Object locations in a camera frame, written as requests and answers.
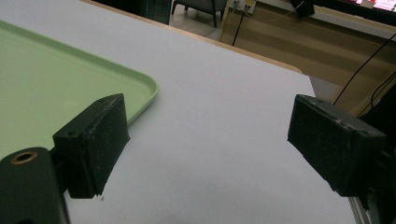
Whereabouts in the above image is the white power strip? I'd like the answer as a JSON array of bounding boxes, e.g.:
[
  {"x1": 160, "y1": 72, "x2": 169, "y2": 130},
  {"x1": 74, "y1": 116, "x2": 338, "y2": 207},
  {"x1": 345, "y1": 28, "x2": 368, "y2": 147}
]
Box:
[{"x1": 232, "y1": 0, "x2": 257, "y2": 15}]

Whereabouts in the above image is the grey armchair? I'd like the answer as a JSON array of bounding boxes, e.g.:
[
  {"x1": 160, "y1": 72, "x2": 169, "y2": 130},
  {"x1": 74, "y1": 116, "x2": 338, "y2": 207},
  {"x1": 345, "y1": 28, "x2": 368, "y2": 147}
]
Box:
[{"x1": 171, "y1": 0, "x2": 229, "y2": 29}]

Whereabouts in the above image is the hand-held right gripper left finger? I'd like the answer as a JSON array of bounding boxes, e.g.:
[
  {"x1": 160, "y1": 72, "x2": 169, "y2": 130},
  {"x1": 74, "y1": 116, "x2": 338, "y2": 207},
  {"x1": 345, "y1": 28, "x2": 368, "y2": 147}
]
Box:
[{"x1": 51, "y1": 92, "x2": 131, "y2": 200}]

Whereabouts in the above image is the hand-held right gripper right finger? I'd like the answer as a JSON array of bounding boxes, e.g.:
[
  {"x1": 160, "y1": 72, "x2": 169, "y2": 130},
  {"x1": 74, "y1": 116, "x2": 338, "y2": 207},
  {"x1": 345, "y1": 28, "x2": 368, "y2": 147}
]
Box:
[{"x1": 287, "y1": 93, "x2": 388, "y2": 198}]

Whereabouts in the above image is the black cable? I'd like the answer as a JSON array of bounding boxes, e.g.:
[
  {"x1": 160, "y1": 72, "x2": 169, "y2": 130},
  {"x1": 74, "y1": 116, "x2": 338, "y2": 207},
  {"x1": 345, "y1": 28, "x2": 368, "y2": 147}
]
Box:
[
  {"x1": 332, "y1": 32, "x2": 396, "y2": 106},
  {"x1": 370, "y1": 71, "x2": 396, "y2": 110},
  {"x1": 232, "y1": 8, "x2": 248, "y2": 47}
]

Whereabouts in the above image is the light green plastic tray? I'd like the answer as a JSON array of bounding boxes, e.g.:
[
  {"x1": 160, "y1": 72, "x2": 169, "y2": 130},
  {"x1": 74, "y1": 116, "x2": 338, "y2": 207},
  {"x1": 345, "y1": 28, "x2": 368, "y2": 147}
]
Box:
[{"x1": 0, "y1": 20, "x2": 160, "y2": 160}]

